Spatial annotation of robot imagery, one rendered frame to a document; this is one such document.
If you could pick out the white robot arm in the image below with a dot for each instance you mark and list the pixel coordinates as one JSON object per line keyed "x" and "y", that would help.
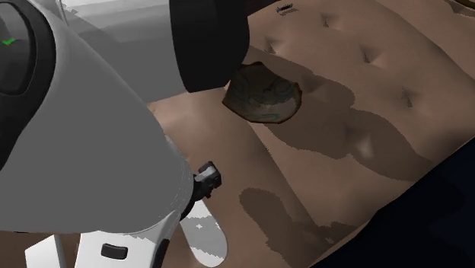
{"x": 92, "y": 148}

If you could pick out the dark brown patterned bowl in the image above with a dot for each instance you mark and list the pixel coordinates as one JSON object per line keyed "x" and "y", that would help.
{"x": 264, "y": 97}

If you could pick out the small dark blue stick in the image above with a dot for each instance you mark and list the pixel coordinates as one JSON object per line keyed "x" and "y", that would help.
{"x": 285, "y": 7}

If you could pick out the brown tufted sofa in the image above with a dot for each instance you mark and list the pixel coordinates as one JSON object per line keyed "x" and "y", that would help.
{"x": 356, "y": 74}

